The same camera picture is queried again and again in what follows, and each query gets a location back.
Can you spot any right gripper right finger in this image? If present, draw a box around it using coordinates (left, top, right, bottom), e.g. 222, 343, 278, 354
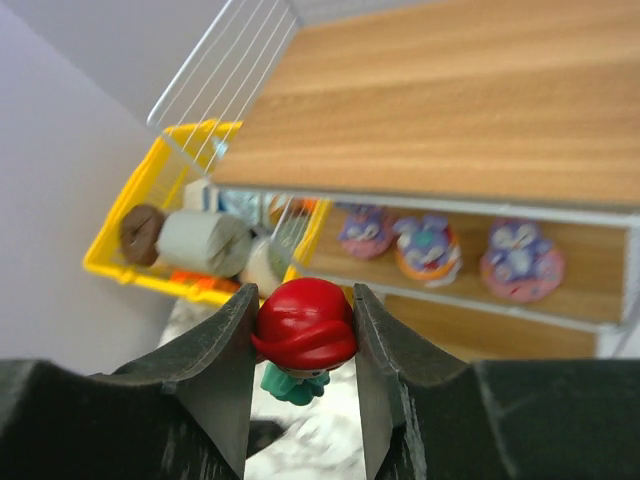
353, 283, 466, 479

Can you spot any large purple bunny toy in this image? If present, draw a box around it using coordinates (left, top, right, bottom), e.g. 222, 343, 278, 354
479, 218, 566, 303

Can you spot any red cherry toy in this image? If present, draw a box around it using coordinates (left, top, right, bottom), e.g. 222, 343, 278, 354
251, 277, 358, 406

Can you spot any white wire wooden shelf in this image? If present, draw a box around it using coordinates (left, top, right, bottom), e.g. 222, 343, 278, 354
147, 1, 639, 357

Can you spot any yellow plastic basket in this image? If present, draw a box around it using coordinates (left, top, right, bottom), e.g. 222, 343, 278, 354
84, 119, 323, 306

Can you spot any white can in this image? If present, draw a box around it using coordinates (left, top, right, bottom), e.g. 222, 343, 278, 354
239, 236, 289, 299

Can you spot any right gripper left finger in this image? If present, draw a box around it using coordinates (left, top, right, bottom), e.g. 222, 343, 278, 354
91, 285, 259, 478

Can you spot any white blue box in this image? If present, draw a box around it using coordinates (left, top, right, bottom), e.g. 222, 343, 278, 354
182, 179, 220, 212

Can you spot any white paper roll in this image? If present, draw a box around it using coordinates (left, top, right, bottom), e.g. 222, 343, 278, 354
156, 210, 252, 277

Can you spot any brown chocolate donut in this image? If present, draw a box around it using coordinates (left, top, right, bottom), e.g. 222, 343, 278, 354
119, 204, 165, 267

